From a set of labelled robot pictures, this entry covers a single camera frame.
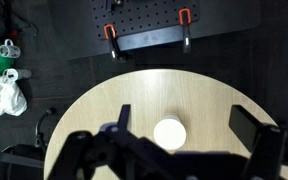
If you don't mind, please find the white plastic mug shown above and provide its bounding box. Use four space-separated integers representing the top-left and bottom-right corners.
0 39 21 58
2 68 32 83

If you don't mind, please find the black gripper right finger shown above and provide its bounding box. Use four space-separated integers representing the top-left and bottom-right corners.
229 105 265 152

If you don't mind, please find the white plastic mug upper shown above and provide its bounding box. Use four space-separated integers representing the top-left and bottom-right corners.
0 39 21 58

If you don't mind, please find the black perforated mounting board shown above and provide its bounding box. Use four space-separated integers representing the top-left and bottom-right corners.
89 0 200 40

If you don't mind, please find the orange black clamp far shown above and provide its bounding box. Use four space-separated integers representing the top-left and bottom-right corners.
179 8 191 54

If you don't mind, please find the round wooden table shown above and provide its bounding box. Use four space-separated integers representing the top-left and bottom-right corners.
44 69 288 180

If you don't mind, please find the white plastic mug lower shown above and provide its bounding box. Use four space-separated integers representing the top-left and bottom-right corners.
2 68 32 83

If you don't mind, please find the orange black clamp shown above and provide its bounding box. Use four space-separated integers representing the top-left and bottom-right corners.
179 8 191 54
104 24 127 62

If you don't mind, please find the white plastic bag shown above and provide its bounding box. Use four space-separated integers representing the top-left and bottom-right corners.
0 76 27 116

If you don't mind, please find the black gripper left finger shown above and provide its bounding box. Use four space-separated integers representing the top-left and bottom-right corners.
117 104 131 130

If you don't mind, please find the orange black clamp near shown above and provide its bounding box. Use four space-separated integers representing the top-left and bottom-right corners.
104 24 127 62

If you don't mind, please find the white paper cup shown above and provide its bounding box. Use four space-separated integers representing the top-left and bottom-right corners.
153 114 187 150

